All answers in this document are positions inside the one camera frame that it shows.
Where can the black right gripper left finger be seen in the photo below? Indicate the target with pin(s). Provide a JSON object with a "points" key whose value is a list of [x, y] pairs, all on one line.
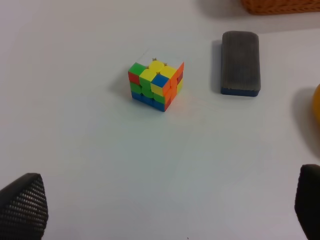
{"points": [[24, 209]]}

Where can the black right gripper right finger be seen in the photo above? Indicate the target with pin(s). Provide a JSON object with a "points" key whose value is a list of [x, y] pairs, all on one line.
{"points": [[307, 200]]}

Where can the orange wicker basket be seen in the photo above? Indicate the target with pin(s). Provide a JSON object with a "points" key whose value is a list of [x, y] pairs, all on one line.
{"points": [[278, 7]]}

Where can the yellow mango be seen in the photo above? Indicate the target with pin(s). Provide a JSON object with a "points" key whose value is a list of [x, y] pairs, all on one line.
{"points": [[316, 103]]}

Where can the grey whiteboard eraser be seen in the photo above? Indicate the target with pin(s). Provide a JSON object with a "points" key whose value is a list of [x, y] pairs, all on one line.
{"points": [[240, 64]]}

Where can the multicoloured puzzle cube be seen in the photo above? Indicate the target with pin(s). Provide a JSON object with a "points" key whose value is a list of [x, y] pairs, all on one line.
{"points": [[156, 78]]}

